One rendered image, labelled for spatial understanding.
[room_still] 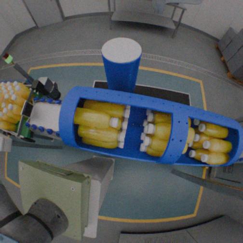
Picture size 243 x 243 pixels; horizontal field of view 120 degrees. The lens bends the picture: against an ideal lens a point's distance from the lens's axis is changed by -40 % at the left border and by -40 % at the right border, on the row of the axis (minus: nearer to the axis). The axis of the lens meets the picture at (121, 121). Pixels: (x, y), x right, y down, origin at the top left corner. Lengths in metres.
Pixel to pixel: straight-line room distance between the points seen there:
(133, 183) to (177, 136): 1.34
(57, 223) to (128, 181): 1.36
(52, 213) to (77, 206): 0.09
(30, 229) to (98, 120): 0.42
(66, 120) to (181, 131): 0.40
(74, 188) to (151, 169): 1.40
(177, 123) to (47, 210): 0.52
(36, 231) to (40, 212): 0.08
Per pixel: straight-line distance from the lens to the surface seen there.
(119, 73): 0.84
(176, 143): 0.42
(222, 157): 0.71
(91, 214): 0.55
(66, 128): 0.43
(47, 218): 0.41
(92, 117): 0.43
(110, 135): 0.47
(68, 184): 0.38
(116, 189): 1.70
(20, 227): 0.36
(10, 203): 0.38
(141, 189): 1.72
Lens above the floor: 1.59
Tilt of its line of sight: 77 degrees down
